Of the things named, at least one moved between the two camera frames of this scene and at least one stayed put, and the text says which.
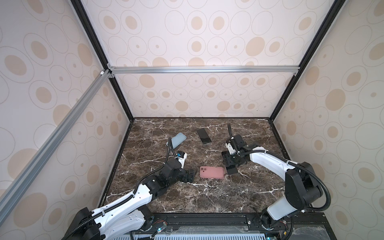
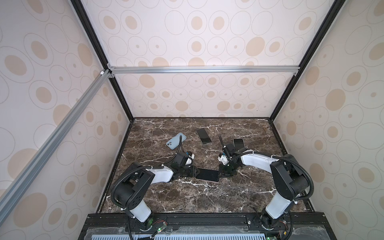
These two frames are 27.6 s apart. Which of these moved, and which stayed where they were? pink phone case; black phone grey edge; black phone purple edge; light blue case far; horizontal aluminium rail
Moved: black phone purple edge; pink phone case
Stayed: horizontal aluminium rail; light blue case far; black phone grey edge
